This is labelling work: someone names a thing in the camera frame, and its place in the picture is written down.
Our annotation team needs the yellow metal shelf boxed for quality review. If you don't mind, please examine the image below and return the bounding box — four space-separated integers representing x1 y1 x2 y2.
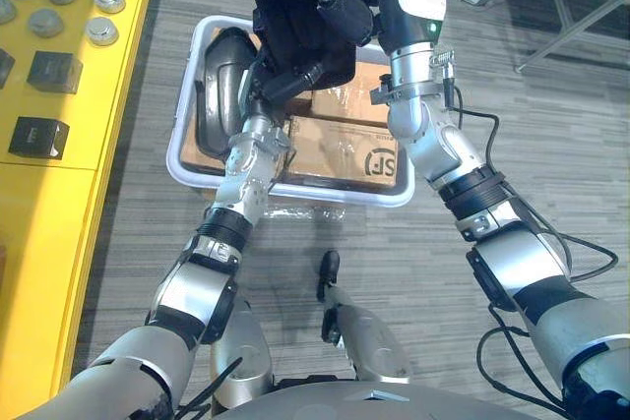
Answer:
0 0 175 420

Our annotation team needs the cardboard box with SF logo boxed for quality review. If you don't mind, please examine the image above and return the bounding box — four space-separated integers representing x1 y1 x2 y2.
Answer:
283 113 401 191

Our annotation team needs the silver left robot leg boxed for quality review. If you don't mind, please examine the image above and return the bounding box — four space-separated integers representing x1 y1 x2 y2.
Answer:
210 293 276 412

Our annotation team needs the white plastic bin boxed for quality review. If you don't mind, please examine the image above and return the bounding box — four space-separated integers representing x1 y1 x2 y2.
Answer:
165 15 416 210

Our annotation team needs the flat brown cardboard sheet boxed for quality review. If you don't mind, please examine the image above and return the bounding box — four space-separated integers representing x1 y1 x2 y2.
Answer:
177 129 235 176

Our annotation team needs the small black box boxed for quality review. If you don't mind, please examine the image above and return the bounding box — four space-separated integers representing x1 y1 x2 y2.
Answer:
0 47 17 90
7 115 71 162
26 49 85 95

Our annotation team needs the clear plastic film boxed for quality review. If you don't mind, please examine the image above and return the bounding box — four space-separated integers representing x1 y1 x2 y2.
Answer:
259 204 348 225

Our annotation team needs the silver robot torso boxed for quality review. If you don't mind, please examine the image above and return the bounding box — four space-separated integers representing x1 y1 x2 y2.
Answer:
211 379 548 420

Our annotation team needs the silver robot leg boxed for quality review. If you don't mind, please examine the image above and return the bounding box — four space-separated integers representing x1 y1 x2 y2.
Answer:
316 249 412 386
210 293 276 412

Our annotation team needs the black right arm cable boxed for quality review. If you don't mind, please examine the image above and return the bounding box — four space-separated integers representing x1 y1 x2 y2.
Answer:
442 79 619 407

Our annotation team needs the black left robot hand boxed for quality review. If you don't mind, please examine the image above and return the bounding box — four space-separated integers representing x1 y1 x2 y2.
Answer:
239 45 356 117

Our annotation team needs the plain brown cardboard box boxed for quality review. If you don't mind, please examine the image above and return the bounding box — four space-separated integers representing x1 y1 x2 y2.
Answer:
309 59 395 127

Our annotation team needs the black plastic housing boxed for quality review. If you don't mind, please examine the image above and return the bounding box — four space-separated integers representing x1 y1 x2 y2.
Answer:
234 0 376 83
195 26 258 159

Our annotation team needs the silver right robot leg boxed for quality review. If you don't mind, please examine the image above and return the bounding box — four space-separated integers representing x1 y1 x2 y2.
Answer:
316 249 412 386

